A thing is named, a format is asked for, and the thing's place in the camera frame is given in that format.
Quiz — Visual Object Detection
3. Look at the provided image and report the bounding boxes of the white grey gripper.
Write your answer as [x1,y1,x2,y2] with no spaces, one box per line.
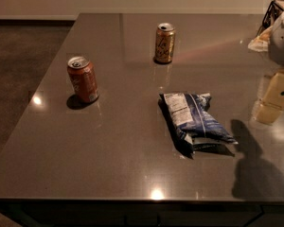
[255,11,284,124]

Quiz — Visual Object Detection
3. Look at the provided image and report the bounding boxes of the red coke can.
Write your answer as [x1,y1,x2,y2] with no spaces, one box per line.
[67,56,98,103]

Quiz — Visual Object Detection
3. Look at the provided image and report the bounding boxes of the orange gold soda can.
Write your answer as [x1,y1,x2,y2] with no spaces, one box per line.
[154,23,176,63]

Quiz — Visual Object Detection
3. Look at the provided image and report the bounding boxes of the crumpled white paper napkin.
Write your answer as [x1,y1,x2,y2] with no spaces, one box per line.
[248,26,272,52]

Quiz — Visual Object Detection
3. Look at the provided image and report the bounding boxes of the blue chip bag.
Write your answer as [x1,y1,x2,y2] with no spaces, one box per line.
[160,93,238,151]

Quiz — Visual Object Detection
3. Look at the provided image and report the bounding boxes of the black wire basket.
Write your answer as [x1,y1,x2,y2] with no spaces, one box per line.
[262,0,284,28]

